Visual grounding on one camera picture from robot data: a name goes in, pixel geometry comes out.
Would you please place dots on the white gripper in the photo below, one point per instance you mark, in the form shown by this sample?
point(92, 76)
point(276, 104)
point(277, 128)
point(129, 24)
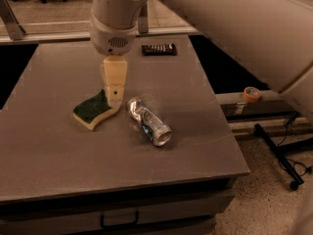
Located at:
point(112, 39)

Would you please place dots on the green and yellow sponge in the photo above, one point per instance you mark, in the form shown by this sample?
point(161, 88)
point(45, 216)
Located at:
point(96, 109)

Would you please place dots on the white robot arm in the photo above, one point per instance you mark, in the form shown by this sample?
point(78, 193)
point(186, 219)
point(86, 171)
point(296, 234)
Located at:
point(272, 39)

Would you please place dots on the orange tape roll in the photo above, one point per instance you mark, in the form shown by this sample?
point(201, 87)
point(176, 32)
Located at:
point(251, 94)

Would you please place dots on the grey cabinet drawer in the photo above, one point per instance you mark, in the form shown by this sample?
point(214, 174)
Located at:
point(186, 215)

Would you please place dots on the black stand leg with wheel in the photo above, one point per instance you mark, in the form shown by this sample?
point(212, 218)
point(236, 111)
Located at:
point(280, 151)

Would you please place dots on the left metal bracket post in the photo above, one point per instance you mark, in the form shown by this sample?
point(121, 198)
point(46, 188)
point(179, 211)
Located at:
point(13, 27)

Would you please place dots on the black drawer handle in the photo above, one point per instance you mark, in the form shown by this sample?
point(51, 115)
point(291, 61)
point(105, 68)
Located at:
point(118, 219)

